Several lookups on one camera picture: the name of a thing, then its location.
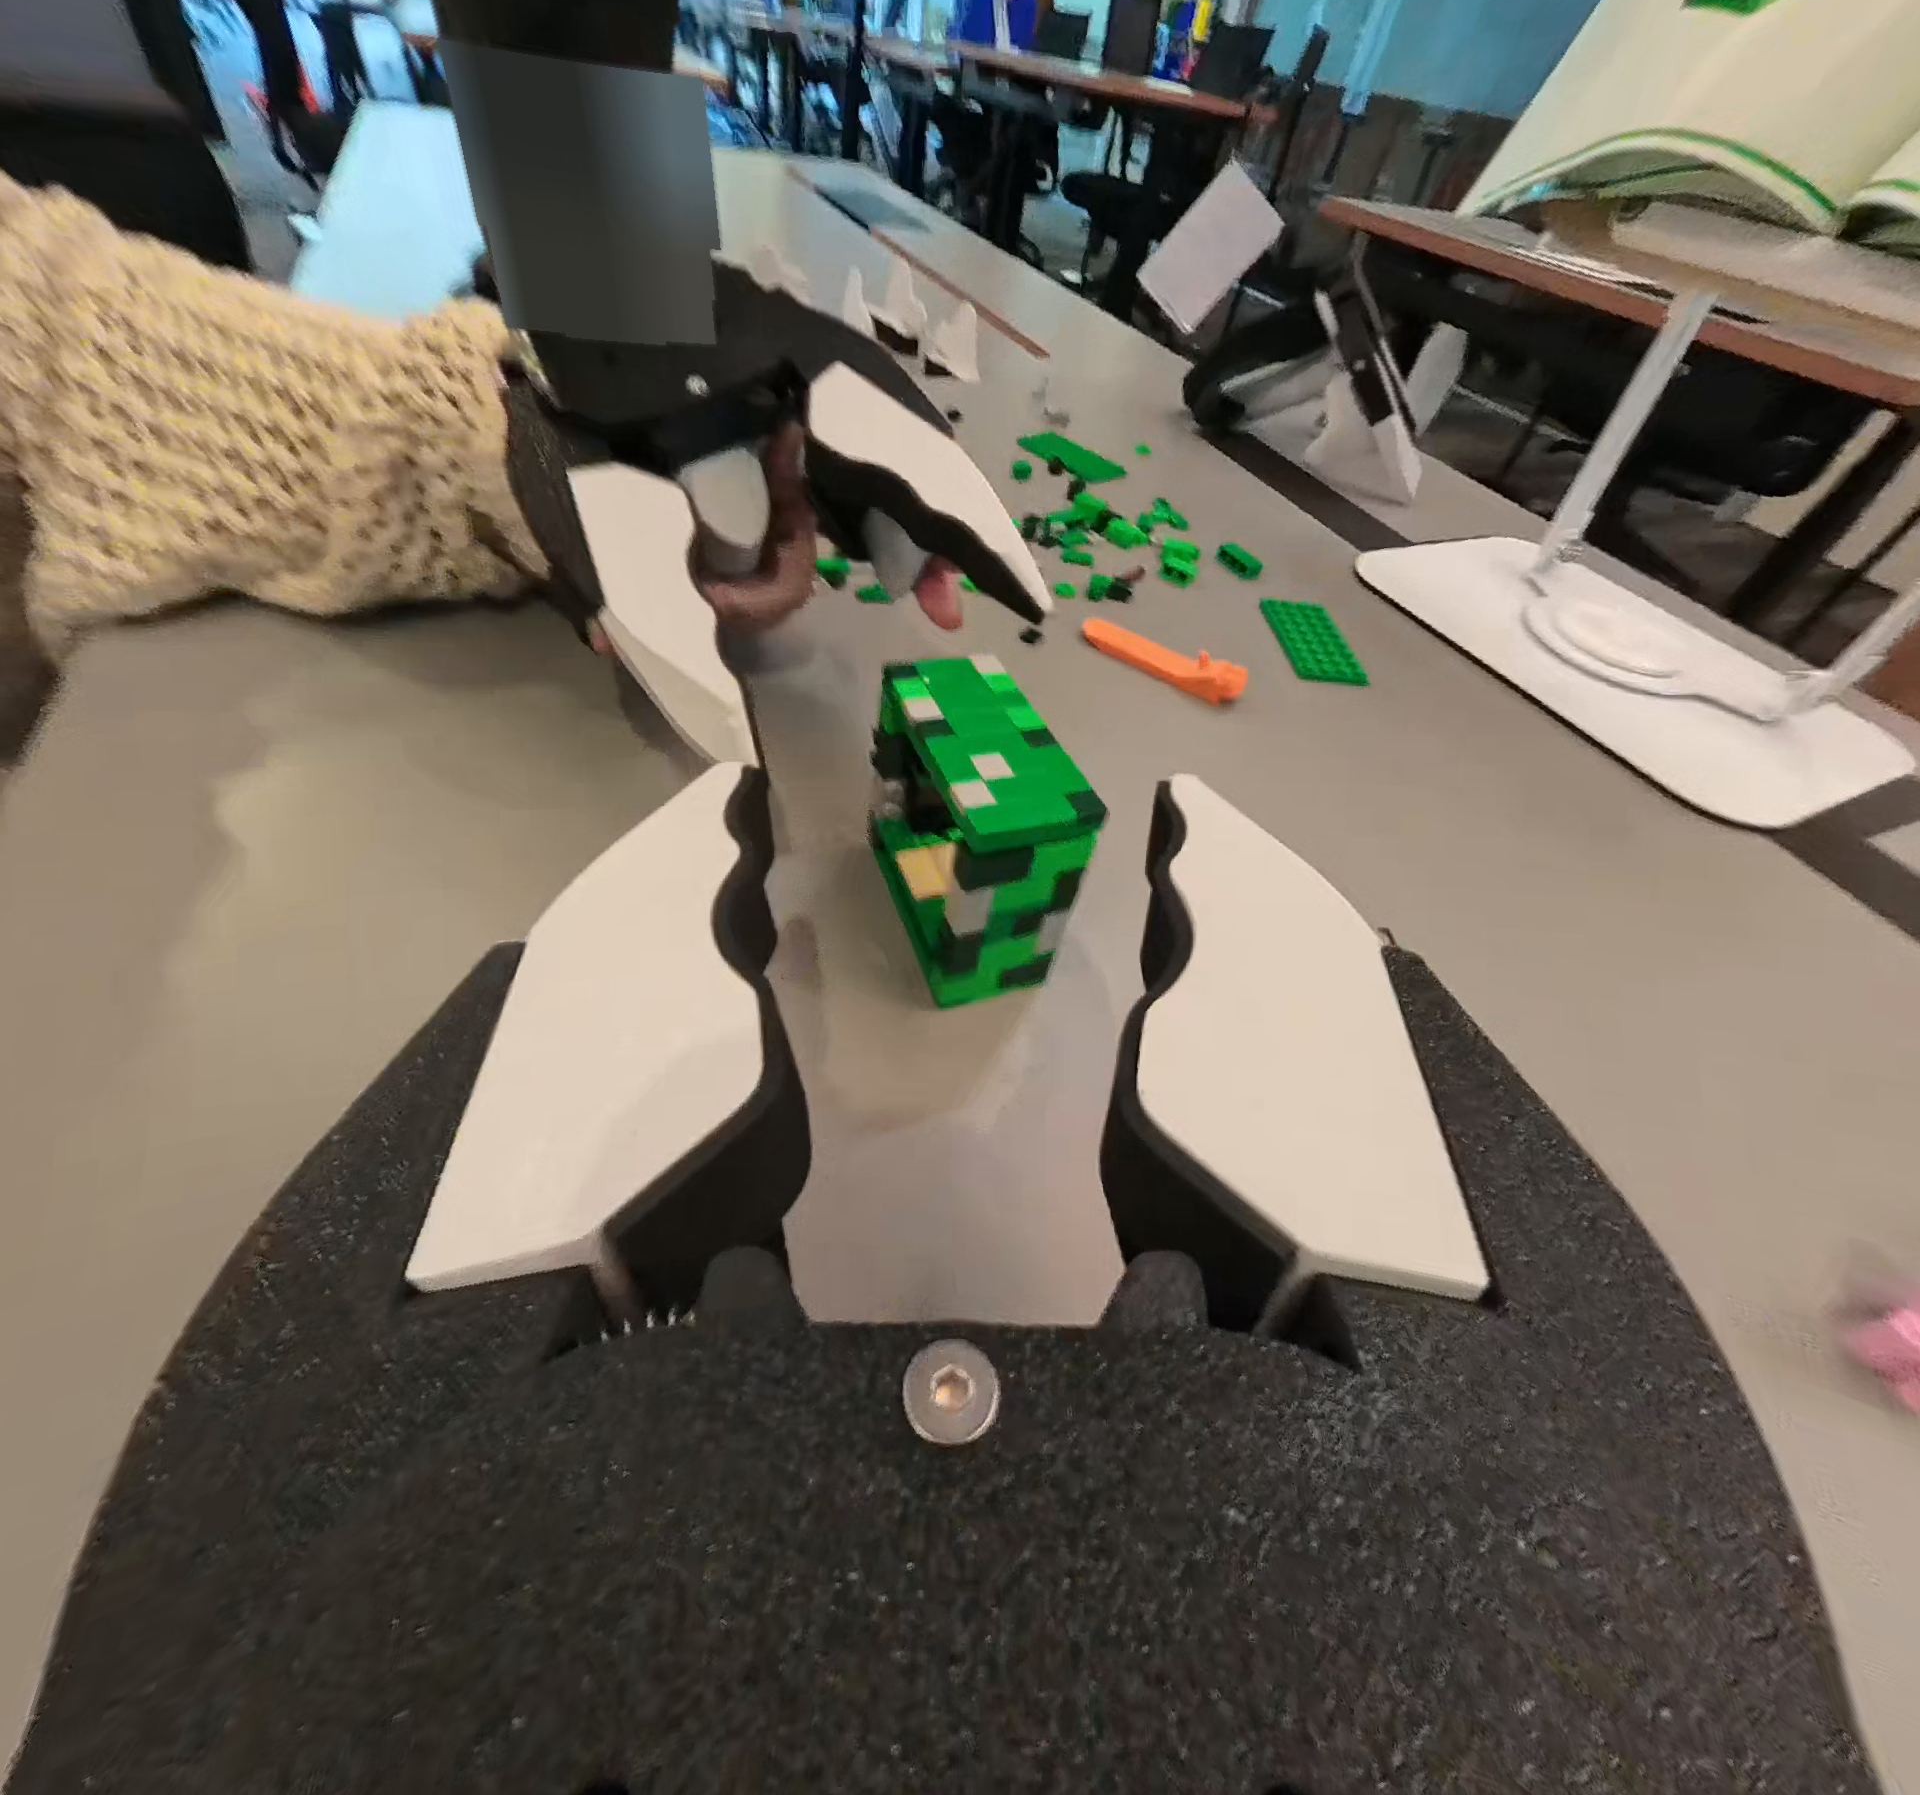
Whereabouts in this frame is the person's left hand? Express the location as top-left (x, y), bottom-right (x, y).
top-left (689, 421), bottom-right (967, 633)

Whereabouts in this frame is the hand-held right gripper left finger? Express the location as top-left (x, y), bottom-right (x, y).
top-left (405, 761), bottom-right (814, 1320)

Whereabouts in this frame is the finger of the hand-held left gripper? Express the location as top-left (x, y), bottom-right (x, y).
top-left (568, 463), bottom-right (762, 771)
top-left (806, 363), bottom-right (1055, 630)

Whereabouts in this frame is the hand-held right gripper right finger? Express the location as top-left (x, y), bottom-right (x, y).
top-left (1101, 774), bottom-right (1495, 1329)

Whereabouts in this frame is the pink object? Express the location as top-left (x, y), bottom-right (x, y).
top-left (1831, 1247), bottom-right (1920, 1414)

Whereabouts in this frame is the person's left forearm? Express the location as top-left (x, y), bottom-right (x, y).
top-left (0, 166), bottom-right (555, 660)

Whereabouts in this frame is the flat grey tablet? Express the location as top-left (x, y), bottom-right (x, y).
top-left (787, 159), bottom-right (963, 236)

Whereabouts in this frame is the lego instruction booklet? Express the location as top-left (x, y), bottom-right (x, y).
top-left (1464, 0), bottom-right (1920, 251)

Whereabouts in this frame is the pile of lego pieces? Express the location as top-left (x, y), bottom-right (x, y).
top-left (817, 445), bottom-right (1265, 643)

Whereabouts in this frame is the group of black office chairs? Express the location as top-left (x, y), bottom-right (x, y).
top-left (900, 0), bottom-right (1322, 319)

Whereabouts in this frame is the orange brick separator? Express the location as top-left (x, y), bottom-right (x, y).
top-left (1082, 616), bottom-right (1251, 706)

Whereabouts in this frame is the row of office desks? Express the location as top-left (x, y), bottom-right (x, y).
top-left (681, 2), bottom-right (1293, 132)

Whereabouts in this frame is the black pole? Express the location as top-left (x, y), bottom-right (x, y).
top-left (843, 0), bottom-right (889, 163)

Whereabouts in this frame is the black and white device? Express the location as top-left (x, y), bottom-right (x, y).
top-left (1185, 280), bottom-right (1467, 506)

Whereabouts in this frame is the white book stand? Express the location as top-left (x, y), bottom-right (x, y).
top-left (1357, 286), bottom-right (1920, 830)

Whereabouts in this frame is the green lego block model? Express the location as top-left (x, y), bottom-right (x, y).
top-left (867, 654), bottom-right (1112, 1012)

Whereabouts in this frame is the white paper sheet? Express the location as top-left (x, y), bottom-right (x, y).
top-left (1136, 159), bottom-right (1287, 335)

